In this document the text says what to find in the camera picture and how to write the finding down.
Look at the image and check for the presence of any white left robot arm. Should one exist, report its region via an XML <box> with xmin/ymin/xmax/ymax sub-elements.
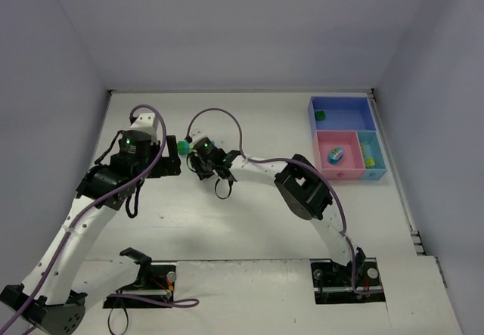
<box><xmin>1</xmin><ymin>106</ymin><xmax>181</xmax><ymax>334</ymax></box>

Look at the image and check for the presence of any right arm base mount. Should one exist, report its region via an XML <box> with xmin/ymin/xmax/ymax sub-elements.
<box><xmin>310</xmin><ymin>259</ymin><xmax>386</xmax><ymax>305</ymax></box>

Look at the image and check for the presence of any teal oval lego piece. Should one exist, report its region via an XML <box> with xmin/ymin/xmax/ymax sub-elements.
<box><xmin>327</xmin><ymin>147</ymin><xmax>345</xmax><ymax>165</ymax></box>

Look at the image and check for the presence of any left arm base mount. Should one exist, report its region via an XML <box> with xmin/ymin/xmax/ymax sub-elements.
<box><xmin>102</xmin><ymin>262</ymin><xmax>176</xmax><ymax>309</ymax></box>

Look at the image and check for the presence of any light blue plastic bin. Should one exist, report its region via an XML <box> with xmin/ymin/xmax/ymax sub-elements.
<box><xmin>357</xmin><ymin>131</ymin><xmax>386</xmax><ymax>181</ymax></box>

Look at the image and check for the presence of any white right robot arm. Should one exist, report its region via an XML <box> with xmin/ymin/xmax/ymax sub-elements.
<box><xmin>187</xmin><ymin>136</ymin><xmax>365</xmax><ymax>271</ymax></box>

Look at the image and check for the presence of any dark green lego brick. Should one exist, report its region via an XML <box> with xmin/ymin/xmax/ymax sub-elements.
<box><xmin>315</xmin><ymin>110</ymin><xmax>326</xmax><ymax>121</ymax></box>

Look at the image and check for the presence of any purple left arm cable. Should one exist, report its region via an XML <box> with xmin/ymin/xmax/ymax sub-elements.
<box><xmin>0</xmin><ymin>104</ymin><xmax>200</xmax><ymax>335</ymax></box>

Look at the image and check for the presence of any pink plastic bin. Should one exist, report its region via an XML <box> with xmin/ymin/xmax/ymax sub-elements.
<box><xmin>313</xmin><ymin>130</ymin><xmax>365</xmax><ymax>180</ymax></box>

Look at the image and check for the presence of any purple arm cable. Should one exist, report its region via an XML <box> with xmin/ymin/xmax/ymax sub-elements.
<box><xmin>187</xmin><ymin>107</ymin><xmax>386</xmax><ymax>294</ymax></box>
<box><xmin>0</xmin><ymin>104</ymin><xmax>200</xmax><ymax>335</ymax></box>

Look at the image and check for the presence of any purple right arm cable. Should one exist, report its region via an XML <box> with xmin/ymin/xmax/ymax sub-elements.
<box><xmin>187</xmin><ymin>107</ymin><xmax>386</xmax><ymax>294</ymax></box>

